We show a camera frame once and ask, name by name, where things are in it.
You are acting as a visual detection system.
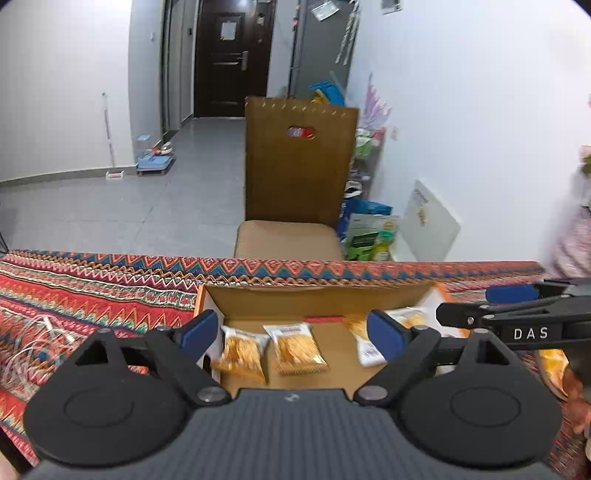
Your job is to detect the brown wooden chair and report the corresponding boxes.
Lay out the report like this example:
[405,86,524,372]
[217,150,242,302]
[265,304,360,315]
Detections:
[233,96,361,262]

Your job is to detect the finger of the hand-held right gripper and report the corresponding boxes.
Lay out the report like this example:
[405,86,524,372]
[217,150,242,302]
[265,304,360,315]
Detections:
[436,295,591,329]
[485,278,591,305]

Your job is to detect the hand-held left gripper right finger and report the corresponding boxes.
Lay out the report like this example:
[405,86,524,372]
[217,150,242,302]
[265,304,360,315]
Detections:
[353,310,520,407]

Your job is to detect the white cable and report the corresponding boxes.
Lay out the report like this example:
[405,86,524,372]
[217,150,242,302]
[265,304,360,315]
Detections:
[8,313,89,376]

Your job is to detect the metal storage rack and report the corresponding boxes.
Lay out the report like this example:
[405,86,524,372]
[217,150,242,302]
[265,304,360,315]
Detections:
[344,127,387,205]

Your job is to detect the clear plastic bag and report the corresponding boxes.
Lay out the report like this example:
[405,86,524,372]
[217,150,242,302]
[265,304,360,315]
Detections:
[311,0,341,22]

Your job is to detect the patterned red tablecloth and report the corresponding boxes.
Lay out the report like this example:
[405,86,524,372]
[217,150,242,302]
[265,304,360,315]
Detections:
[0,249,591,480]

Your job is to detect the person's right hand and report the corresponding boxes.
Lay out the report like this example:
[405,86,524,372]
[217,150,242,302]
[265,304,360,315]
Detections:
[561,367,591,437]

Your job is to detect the green printed bag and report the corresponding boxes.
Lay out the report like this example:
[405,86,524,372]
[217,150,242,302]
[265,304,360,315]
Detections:
[345,213,400,262]

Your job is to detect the white mop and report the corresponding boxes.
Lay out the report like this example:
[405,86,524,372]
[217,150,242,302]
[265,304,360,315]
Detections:
[100,91,128,181]

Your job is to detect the cardboard box with orange edges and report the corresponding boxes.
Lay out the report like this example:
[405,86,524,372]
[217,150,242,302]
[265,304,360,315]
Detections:
[194,281,458,400]

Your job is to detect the blue plastic toy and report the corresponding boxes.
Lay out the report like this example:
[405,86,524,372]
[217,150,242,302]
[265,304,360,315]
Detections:
[308,80,347,107]

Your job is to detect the blue bag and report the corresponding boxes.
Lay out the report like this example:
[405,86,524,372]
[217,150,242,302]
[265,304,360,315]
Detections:
[338,198,393,241]

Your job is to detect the pink textured vase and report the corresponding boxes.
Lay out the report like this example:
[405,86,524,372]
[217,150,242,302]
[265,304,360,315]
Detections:
[544,170,591,278]

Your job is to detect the dark brown door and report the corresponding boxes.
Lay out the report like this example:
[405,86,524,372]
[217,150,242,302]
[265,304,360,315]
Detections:
[194,0,274,119]

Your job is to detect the purple fairy wings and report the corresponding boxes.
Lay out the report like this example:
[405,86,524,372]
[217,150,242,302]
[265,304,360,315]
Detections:
[362,73,394,131]

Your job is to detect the white board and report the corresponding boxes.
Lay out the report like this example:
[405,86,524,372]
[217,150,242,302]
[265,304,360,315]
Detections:
[399,179,462,262]

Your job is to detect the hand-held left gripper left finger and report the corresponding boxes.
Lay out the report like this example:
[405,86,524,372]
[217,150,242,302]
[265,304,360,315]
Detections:
[74,310,232,407]

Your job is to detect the grey refrigerator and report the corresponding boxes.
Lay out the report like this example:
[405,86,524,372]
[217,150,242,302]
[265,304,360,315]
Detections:
[287,0,362,101]

